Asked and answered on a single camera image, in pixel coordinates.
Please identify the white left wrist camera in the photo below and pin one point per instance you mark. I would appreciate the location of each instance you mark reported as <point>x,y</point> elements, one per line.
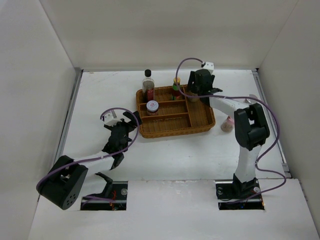
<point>110,118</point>

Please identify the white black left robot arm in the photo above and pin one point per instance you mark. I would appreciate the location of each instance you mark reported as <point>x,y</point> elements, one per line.
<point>63,183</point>

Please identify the dark cap pepper bottle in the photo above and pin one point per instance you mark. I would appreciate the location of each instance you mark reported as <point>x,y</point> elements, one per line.
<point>192,96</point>

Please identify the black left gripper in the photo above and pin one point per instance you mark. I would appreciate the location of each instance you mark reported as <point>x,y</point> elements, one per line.
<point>129,126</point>

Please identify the grey lid sauce jar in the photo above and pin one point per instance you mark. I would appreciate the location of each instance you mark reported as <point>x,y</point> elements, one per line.
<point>152,107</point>

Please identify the pink lid spice jar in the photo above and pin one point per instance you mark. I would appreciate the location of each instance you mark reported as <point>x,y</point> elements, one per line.
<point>228,125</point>

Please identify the yellow cap sauce bottle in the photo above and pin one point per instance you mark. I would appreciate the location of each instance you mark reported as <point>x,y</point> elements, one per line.
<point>175,93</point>

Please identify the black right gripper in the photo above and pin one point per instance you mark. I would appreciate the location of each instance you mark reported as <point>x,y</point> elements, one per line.
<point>192,79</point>

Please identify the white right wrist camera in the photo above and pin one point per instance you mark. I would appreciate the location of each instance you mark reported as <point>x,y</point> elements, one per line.
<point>208,66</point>

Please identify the brown wicker basket tray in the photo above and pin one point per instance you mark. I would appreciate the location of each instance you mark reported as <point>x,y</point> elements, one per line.
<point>174,117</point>

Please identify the aluminium table edge rail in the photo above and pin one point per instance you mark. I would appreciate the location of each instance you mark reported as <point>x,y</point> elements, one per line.
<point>69,113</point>

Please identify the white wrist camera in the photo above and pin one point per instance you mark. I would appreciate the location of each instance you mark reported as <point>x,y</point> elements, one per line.
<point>208,66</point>
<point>110,118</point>

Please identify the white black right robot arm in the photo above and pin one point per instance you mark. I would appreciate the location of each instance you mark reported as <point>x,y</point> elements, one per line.
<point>250,128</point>

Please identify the tall black cap bottle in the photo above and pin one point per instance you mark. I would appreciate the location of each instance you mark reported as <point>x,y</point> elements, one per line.
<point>148,86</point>

